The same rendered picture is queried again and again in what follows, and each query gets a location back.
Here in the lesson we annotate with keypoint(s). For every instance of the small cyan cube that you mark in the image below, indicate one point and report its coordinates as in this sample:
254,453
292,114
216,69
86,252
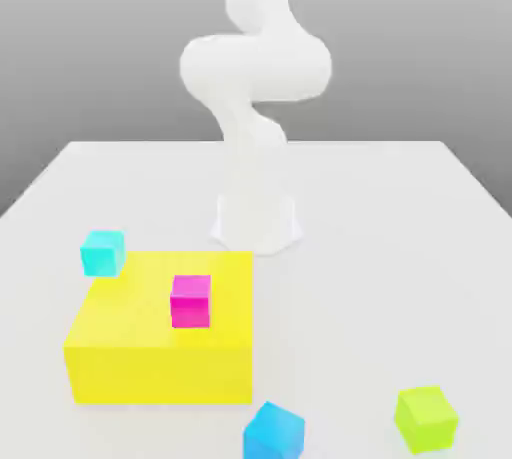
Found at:
102,255

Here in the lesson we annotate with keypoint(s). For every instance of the small blue cube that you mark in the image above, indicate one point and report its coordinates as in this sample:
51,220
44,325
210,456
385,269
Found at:
274,433

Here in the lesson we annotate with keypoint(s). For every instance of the small lime green cube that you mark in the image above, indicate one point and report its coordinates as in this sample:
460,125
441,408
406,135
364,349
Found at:
426,419

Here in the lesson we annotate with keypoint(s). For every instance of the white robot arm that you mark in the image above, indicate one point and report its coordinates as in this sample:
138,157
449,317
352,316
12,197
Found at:
256,67

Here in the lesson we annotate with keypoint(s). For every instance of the small magenta cube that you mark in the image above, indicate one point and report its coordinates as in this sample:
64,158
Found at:
190,303

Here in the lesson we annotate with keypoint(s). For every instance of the large yellow box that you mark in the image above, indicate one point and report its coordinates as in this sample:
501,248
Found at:
160,367

